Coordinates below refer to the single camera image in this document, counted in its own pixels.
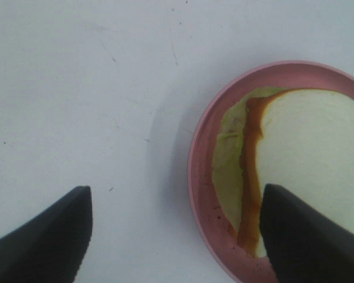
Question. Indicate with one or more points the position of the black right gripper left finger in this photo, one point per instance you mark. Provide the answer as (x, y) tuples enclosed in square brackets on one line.
[(51, 246)]

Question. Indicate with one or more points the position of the sandwich with white bread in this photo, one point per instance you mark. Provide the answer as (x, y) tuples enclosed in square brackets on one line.
[(301, 139)]

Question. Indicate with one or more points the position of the pink round plate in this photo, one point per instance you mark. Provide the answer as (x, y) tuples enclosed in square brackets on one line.
[(209, 217)]

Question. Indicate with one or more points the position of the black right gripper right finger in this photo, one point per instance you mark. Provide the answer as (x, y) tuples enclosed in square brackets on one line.
[(302, 244)]

